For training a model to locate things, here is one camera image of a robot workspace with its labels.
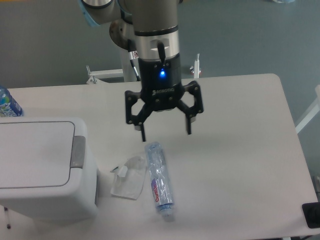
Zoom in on white table leg bracket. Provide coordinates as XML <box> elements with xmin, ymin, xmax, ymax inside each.
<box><xmin>189</xmin><ymin>53</ymin><xmax>202</xmax><ymax>79</ymax></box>

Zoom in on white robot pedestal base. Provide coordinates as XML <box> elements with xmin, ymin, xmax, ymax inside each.
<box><xmin>85</xmin><ymin>19</ymin><xmax>143</xmax><ymax>85</ymax></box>

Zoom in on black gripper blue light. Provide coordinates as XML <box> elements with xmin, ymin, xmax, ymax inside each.
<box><xmin>124</xmin><ymin>54</ymin><xmax>204</xmax><ymax>142</ymax></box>

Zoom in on white plastic trash can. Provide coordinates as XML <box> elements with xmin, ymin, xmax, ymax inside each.
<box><xmin>0</xmin><ymin>117</ymin><xmax>99</xmax><ymax>221</ymax></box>

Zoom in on crumpled clear plastic wrapper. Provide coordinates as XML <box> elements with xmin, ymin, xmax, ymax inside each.
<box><xmin>110</xmin><ymin>155</ymin><xmax>147</xmax><ymax>201</ymax></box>

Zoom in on crushed clear plastic bottle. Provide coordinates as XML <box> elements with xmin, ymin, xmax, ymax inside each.
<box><xmin>144</xmin><ymin>141</ymin><xmax>174</xmax><ymax>222</ymax></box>

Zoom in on blue labelled water bottle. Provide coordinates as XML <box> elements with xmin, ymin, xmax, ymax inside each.
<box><xmin>0</xmin><ymin>86</ymin><xmax>24</xmax><ymax>117</ymax></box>

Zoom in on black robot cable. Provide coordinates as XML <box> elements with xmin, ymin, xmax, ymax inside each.
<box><xmin>127</xmin><ymin>38</ymin><xmax>142</xmax><ymax>82</ymax></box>

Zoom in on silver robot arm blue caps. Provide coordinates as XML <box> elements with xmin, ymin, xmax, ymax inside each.
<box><xmin>78</xmin><ymin>0</ymin><xmax>204</xmax><ymax>140</ymax></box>

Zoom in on white frame leg right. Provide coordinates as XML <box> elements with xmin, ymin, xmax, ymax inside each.
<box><xmin>295</xmin><ymin>85</ymin><xmax>320</xmax><ymax>134</ymax></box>

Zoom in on black clamp at table edge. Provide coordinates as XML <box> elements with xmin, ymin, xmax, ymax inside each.
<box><xmin>302</xmin><ymin>202</ymin><xmax>320</xmax><ymax>229</ymax></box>

